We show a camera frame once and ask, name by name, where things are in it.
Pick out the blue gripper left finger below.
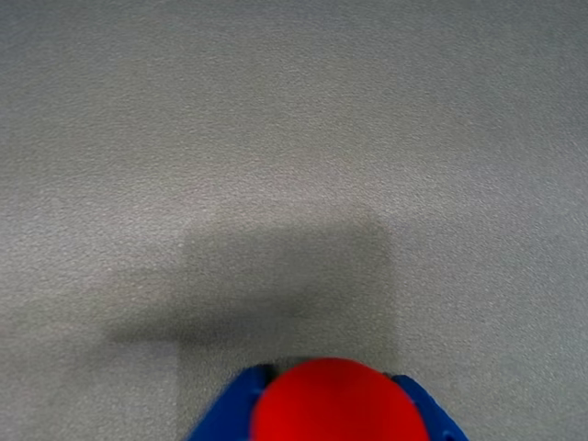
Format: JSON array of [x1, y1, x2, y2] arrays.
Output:
[[187, 364, 277, 441]]

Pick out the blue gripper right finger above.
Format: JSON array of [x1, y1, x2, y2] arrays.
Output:
[[390, 374, 470, 441]]

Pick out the red ball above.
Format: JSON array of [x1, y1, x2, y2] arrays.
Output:
[[251, 356, 431, 441]]

